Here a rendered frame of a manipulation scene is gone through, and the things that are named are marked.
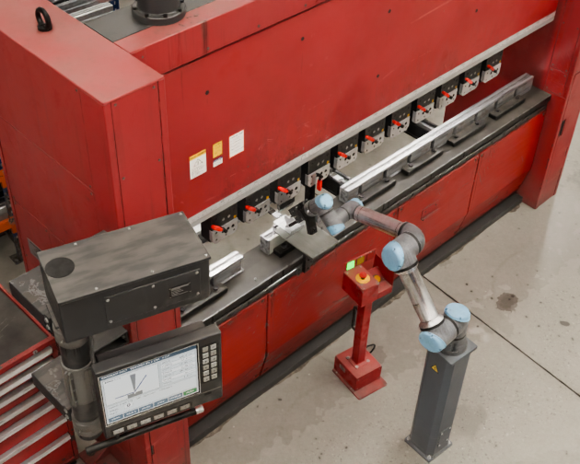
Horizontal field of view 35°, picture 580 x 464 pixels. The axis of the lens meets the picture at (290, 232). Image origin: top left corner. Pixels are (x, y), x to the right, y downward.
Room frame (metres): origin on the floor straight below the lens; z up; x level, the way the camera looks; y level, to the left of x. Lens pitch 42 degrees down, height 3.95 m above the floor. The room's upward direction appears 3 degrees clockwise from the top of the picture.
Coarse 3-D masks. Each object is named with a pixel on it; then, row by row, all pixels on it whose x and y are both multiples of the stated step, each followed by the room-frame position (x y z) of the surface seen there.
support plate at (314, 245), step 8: (304, 224) 3.36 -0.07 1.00; (280, 232) 3.29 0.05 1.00; (296, 232) 3.30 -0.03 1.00; (304, 232) 3.30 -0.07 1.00; (320, 232) 3.31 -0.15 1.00; (288, 240) 3.24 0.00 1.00; (296, 240) 3.24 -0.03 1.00; (304, 240) 3.24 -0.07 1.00; (312, 240) 3.25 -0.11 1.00; (320, 240) 3.25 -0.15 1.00; (328, 240) 3.25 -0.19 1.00; (336, 240) 3.25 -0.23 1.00; (296, 248) 3.20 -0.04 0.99; (304, 248) 3.19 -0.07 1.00; (312, 248) 3.19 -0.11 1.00; (320, 248) 3.20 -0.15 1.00; (328, 248) 3.20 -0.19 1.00; (312, 256) 3.14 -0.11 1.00
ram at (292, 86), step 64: (384, 0) 3.74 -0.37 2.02; (448, 0) 4.10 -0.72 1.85; (512, 0) 4.53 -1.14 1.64; (192, 64) 2.95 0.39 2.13; (256, 64) 3.18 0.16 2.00; (320, 64) 3.46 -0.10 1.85; (384, 64) 3.78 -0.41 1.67; (448, 64) 4.17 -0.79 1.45; (192, 128) 2.94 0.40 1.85; (256, 128) 3.18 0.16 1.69; (320, 128) 3.48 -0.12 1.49; (192, 192) 2.93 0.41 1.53
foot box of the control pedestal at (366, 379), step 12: (336, 360) 3.27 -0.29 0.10; (372, 360) 3.26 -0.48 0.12; (336, 372) 3.25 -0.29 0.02; (348, 372) 3.19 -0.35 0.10; (360, 372) 3.18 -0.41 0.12; (372, 372) 3.20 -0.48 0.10; (348, 384) 3.18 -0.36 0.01; (360, 384) 3.15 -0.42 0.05; (372, 384) 3.19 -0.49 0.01; (384, 384) 3.19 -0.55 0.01; (360, 396) 3.10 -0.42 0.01
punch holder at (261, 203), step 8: (256, 192) 3.18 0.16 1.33; (264, 192) 3.22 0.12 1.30; (240, 200) 3.16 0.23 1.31; (248, 200) 3.15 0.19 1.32; (256, 200) 3.19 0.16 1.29; (264, 200) 3.22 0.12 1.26; (240, 208) 3.17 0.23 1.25; (264, 208) 3.22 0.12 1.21; (240, 216) 3.17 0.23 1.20; (248, 216) 3.14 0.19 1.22; (256, 216) 3.18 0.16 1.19
